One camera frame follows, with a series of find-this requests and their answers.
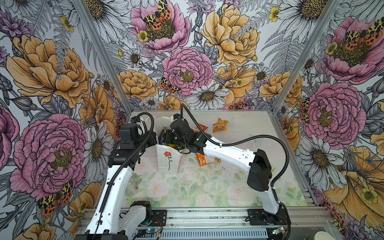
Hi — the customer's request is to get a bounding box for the aluminium frame rail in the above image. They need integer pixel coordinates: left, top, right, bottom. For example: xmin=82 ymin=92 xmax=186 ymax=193
xmin=153 ymin=206 xmax=335 ymax=229

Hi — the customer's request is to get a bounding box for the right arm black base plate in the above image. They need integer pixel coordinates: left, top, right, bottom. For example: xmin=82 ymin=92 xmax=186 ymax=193
xmin=246 ymin=208 xmax=291 ymax=226

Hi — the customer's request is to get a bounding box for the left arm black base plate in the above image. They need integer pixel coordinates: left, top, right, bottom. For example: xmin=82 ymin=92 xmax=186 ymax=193
xmin=139 ymin=210 xmax=168 ymax=227

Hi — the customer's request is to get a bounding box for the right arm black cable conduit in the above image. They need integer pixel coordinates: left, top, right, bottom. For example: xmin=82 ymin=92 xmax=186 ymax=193
xmin=179 ymin=103 xmax=292 ymax=240

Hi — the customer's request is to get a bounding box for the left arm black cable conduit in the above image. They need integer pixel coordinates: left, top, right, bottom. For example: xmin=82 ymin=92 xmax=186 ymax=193
xmin=92 ymin=112 xmax=155 ymax=235

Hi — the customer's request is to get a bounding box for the white round bowl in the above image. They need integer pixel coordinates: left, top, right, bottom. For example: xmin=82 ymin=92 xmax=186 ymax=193
xmin=311 ymin=231 xmax=335 ymax=240

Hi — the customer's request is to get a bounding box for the orange white snack bag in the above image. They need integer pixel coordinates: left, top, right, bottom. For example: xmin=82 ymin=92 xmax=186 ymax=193
xmin=196 ymin=154 xmax=221 ymax=167

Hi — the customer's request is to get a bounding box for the green rainbow candy bag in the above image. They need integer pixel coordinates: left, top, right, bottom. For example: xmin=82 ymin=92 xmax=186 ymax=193
xmin=162 ymin=131 xmax=173 ymax=146

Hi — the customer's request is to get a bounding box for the white paper gift bag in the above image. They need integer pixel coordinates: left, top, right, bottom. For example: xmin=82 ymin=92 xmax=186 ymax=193
xmin=155 ymin=117 xmax=184 ymax=175

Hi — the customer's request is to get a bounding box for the green circuit board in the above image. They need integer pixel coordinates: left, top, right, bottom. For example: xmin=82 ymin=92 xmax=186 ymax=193
xmin=138 ymin=229 xmax=157 ymax=235
xmin=272 ymin=227 xmax=286 ymax=235

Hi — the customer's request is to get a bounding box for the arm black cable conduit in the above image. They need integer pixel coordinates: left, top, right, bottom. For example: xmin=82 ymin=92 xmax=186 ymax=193
xmin=179 ymin=103 xmax=292 ymax=240
xmin=92 ymin=112 xmax=155 ymax=235

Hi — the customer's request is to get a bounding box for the white ventilated cable duct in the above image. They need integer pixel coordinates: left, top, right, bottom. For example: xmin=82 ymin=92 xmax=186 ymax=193
xmin=86 ymin=227 xmax=269 ymax=240

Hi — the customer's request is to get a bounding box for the green circuit board right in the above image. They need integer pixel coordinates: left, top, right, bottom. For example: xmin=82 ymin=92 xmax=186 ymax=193
xmin=272 ymin=227 xmax=286 ymax=235

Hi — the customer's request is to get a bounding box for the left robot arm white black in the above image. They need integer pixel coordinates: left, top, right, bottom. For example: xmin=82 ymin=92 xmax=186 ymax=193
xmin=75 ymin=121 xmax=157 ymax=240

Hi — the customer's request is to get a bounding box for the small orange snack packet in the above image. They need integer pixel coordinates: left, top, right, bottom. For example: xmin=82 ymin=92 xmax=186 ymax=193
xmin=213 ymin=118 xmax=229 ymax=133

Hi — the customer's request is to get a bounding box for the small red snack packet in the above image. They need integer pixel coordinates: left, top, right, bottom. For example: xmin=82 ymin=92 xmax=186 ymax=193
xmin=199 ymin=124 xmax=208 ymax=132

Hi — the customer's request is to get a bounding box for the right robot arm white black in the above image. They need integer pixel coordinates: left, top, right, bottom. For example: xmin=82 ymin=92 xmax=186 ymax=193
xmin=158 ymin=115 xmax=291 ymax=225

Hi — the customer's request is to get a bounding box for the green circuit board left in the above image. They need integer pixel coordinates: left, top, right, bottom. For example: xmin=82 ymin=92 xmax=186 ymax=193
xmin=138 ymin=229 xmax=157 ymax=235

